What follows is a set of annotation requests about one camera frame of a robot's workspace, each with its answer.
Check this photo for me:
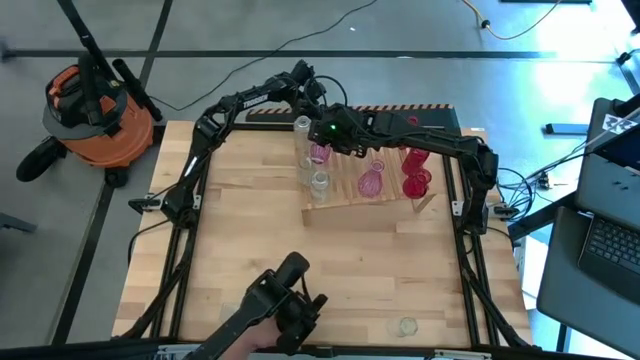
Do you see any clear textured bottle vase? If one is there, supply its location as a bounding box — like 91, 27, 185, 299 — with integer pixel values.
293, 114, 312, 156

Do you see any clear bulb glass vase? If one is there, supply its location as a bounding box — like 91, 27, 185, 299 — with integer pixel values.
309, 170, 331, 205
298, 155, 316, 186

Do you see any pink flared-neck glass vase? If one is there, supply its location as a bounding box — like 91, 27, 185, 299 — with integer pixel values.
357, 159, 386, 200

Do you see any wooden slatted shelf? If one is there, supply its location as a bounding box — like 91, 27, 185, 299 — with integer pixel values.
298, 115, 437, 227

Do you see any red ribbed bottle vase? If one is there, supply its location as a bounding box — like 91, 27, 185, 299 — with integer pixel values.
402, 147, 431, 176

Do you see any red round glass vase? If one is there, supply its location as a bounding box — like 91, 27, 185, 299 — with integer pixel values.
402, 168, 433, 200

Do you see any black handheld device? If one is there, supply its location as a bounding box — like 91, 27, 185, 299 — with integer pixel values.
182, 251, 330, 360

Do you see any orange and black shop vacuum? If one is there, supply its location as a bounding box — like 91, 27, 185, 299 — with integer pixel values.
15, 52, 164, 189

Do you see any black table clamp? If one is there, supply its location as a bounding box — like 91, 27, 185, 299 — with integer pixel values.
128, 197, 162, 215
492, 203, 521, 220

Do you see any clear short glass vase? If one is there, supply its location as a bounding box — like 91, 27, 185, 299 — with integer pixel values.
396, 316, 420, 338

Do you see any black desk leg bar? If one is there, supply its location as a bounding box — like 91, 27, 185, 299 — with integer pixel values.
507, 194, 579, 244

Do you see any person's hand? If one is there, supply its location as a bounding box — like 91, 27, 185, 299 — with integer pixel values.
233, 319, 281, 359

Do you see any long black pole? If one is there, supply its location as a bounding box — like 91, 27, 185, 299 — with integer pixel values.
55, 0, 124, 86

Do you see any white fiducial marker tag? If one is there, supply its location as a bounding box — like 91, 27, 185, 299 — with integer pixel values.
601, 113, 626, 135

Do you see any dark monitor with marker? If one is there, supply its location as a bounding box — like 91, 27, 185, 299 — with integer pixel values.
585, 93, 640, 171

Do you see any grey desk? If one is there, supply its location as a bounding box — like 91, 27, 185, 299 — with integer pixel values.
535, 204, 640, 359

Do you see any grey laptop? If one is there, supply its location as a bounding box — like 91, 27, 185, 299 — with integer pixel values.
573, 149, 640, 292

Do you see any grey floor foot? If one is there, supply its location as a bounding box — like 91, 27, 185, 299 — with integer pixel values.
0, 211, 39, 234

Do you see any black floor cable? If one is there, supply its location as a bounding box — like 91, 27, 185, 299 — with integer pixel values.
149, 0, 380, 112

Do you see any yellow floor cable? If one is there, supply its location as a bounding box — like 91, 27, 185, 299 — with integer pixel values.
459, 0, 564, 41

